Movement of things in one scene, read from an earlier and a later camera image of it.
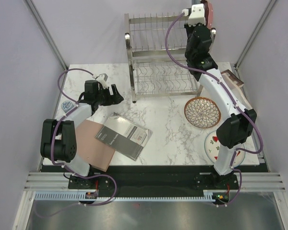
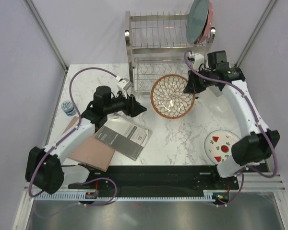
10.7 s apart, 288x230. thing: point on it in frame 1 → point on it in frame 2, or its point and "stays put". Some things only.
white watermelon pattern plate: [212, 145] stays put
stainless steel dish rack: [158, 64] stays put
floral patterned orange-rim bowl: [202, 112] → [168, 98]
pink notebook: [91, 150] stays put
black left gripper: [115, 98] → [132, 108]
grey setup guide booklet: [124, 136] stays put
